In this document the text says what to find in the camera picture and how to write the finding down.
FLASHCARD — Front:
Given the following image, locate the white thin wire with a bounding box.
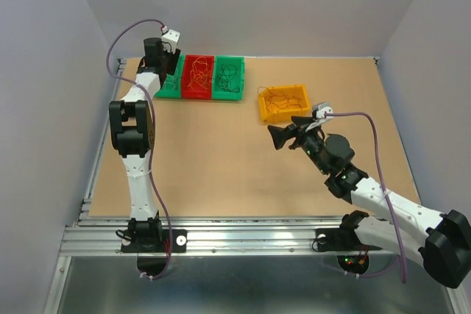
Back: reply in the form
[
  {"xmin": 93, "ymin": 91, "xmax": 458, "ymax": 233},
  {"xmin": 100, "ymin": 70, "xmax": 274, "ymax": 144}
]
[{"xmin": 161, "ymin": 71, "xmax": 181, "ymax": 93}]

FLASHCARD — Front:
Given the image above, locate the right green bin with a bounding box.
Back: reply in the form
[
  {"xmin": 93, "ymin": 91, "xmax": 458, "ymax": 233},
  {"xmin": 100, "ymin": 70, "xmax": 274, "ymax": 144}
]
[{"xmin": 211, "ymin": 56, "xmax": 245, "ymax": 101}]

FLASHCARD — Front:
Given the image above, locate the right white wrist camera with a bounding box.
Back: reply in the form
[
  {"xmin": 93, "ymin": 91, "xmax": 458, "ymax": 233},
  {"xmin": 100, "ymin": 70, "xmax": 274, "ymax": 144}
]
[{"xmin": 305, "ymin": 102, "xmax": 333, "ymax": 132}]

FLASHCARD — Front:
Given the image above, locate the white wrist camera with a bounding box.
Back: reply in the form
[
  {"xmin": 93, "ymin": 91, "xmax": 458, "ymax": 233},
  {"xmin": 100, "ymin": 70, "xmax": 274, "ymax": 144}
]
[
  {"xmin": 160, "ymin": 26, "xmax": 180, "ymax": 53},
  {"xmin": 305, "ymin": 102, "xmax": 333, "ymax": 132}
]

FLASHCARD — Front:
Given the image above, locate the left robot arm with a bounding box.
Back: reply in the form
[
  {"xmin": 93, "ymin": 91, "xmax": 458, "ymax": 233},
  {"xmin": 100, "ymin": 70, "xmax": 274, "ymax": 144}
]
[{"xmin": 109, "ymin": 32, "xmax": 180, "ymax": 253}]

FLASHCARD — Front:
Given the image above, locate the left green bin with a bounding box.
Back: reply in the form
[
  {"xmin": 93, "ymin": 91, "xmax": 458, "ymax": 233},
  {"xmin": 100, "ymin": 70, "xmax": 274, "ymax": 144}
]
[{"xmin": 155, "ymin": 54, "xmax": 185, "ymax": 99}]

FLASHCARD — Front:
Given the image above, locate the green bin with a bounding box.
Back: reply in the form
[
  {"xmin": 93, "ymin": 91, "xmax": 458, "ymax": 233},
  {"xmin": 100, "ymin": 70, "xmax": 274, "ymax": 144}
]
[
  {"xmin": 155, "ymin": 54, "xmax": 185, "ymax": 99},
  {"xmin": 211, "ymin": 56, "xmax": 245, "ymax": 101}
]

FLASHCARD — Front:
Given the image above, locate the brown thin wire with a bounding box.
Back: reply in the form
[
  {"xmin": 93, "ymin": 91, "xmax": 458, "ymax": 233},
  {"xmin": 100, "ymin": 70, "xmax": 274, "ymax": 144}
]
[{"xmin": 256, "ymin": 85, "xmax": 308, "ymax": 115}]

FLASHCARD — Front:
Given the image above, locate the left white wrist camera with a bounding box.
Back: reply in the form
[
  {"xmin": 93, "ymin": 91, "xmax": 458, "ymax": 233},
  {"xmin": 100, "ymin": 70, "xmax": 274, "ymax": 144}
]
[{"xmin": 160, "ymin": 26, "xmax": 180, "ymax": 53}]

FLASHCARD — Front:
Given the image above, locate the yellow bin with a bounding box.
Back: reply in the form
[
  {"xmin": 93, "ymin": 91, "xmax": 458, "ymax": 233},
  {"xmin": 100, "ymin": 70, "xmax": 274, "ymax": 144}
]
[{"xmin": 258, "ymin": 85, "xmax": 311, "ymax": 124}]

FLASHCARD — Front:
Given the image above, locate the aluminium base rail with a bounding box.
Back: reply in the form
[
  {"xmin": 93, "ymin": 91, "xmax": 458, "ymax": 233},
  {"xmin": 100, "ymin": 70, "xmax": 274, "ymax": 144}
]
[{"xmin": 59, "ymin": 216, "xmax": 341, "ymax": 257}]

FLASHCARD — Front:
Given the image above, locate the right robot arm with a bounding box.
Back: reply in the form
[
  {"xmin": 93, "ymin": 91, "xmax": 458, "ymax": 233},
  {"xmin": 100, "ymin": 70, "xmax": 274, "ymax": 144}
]
[{"xmin": 267, "ymin": 117, "xmax": 470, "ymax": 289}]

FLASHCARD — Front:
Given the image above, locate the red bin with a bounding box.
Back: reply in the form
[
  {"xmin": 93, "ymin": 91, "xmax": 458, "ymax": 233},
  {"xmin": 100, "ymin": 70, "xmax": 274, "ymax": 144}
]
[{"xmin": 181, "ymin": 54, "xmax": 215, "ymax": 100}]

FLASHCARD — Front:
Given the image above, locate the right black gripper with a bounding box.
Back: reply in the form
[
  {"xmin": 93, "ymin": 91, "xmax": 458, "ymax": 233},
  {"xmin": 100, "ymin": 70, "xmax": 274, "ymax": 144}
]
[{"xmin": 267, "ymin": 114, "xmax": 330, "ymax": 175}]

